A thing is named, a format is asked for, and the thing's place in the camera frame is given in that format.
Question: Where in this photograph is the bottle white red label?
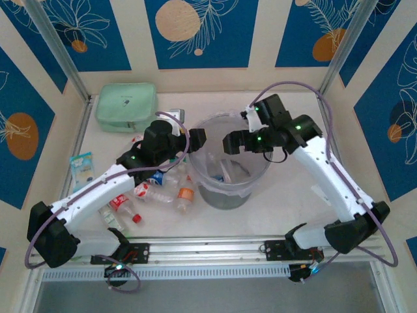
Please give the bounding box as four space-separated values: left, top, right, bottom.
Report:
132 182 175 207

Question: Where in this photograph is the clear plastic bin liner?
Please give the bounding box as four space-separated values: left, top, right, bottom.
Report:
188 110 272 198

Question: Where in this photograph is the crushed bottle blue label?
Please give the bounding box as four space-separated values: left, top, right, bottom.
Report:
208 156 252 186

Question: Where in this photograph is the clear unlabelled crushed bottle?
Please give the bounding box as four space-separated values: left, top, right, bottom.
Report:
164 156 190 183

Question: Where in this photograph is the mint green zipper pouch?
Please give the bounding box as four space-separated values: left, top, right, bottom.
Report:
94 82 160 133

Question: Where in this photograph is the bottle orange label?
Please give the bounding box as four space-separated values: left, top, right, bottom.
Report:
175 174 196 216

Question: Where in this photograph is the bottle red label red cap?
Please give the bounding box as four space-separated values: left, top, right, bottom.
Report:
109 194 143 225

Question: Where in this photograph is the light blue wipes packet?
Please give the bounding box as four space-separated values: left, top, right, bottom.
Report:
69 152 96 194

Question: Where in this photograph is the clear bottle green label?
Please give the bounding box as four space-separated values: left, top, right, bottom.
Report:
98 207 126 233

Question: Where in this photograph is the grey wire mesh bin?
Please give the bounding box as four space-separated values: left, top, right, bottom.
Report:
188 112 272 210

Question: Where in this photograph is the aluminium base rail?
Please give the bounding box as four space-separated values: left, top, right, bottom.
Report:
32 236 385 265

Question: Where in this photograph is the aluminium frame post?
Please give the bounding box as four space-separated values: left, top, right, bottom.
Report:
24 0 91 102
318 0 381 96

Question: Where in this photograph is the white slotted cable duct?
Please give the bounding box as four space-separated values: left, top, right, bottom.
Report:
42 263 291 282

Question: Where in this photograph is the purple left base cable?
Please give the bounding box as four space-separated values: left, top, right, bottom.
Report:
103 256 143 293

